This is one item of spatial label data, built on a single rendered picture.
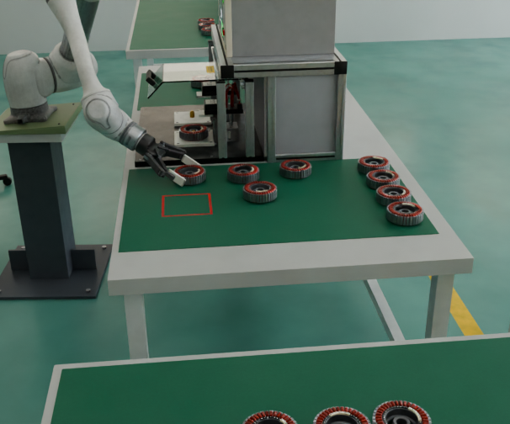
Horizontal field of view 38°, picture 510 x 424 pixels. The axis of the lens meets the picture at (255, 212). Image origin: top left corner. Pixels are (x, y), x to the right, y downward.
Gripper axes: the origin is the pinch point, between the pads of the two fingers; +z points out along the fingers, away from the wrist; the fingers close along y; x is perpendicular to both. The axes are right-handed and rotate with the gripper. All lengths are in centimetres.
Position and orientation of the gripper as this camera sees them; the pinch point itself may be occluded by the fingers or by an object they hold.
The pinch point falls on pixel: (188, 173)
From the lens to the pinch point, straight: 255.1
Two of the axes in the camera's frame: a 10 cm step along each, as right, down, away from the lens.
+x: 4.6, -7.2, -5.2
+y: -3.1, 4.2, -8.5
